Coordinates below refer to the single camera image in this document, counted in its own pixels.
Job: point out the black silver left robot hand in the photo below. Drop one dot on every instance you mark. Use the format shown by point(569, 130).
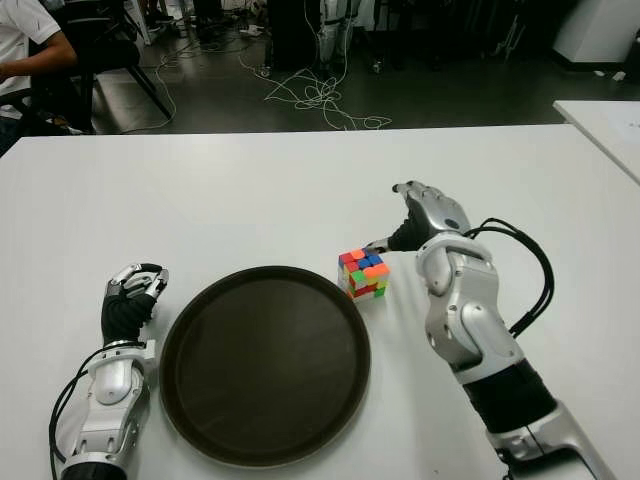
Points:
point(120, 315)

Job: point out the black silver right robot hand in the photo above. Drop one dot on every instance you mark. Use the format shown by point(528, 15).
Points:
point(440, 215)

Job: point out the multicoloured Rubik's cube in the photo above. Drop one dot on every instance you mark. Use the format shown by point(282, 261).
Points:
point(365, 275)

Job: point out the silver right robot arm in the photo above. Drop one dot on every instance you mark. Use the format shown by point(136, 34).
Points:
point(470, 300)

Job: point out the dark brown round plate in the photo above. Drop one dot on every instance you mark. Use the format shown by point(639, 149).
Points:
point(265, 365)

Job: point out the white side table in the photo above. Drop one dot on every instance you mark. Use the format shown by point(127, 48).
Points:
point(605, 125)

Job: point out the black cabinet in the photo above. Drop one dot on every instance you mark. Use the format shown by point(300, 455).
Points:
point(292, 35)

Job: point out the white cabinet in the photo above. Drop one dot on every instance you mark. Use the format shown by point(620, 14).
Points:
point(595, 30)

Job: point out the black chair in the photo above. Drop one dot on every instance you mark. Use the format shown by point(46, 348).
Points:
point(100, 50)

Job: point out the seated person in white shirt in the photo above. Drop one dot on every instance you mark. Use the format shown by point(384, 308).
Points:
point(20, 40)

